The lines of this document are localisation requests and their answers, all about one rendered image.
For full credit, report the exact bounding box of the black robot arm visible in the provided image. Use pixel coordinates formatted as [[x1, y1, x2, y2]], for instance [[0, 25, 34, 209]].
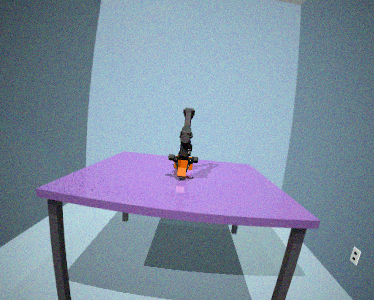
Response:
[[178, 107, 195, 158]]

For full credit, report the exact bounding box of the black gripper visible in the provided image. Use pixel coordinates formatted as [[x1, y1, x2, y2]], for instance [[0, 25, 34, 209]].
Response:
[[168, 147, 198, 173]]

